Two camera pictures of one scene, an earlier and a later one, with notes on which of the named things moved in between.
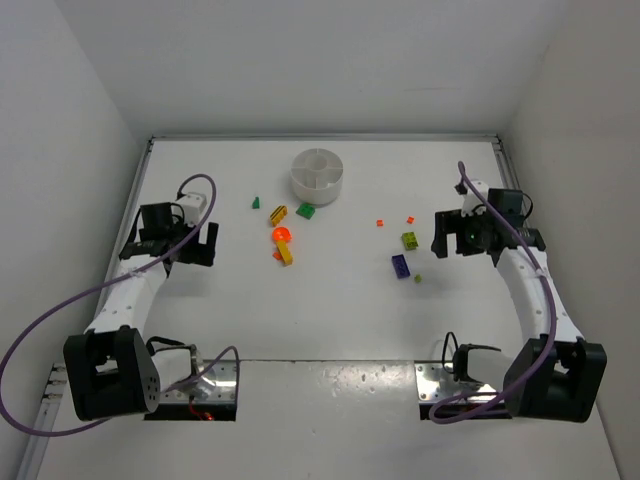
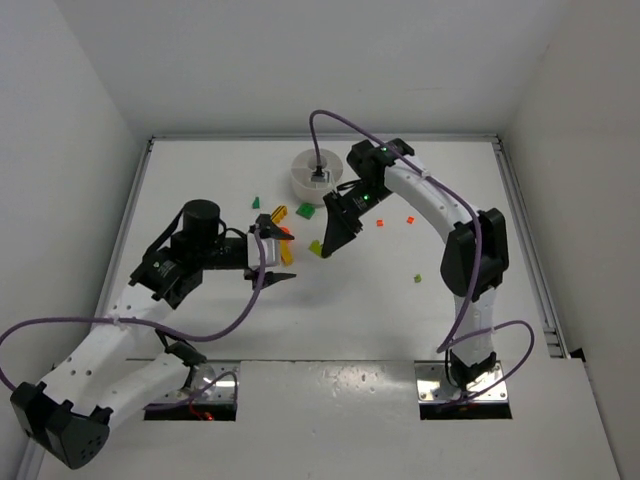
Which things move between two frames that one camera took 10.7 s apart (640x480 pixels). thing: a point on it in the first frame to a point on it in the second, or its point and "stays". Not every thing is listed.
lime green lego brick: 410,240 to 316,247
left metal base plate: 218,385 stays
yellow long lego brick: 284,252 stays
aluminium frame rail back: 324,138 stays
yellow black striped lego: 278,214 stays
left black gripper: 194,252 to 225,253
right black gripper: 451,230 to 347,214
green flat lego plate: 306,210 stays
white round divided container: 317,177 stays
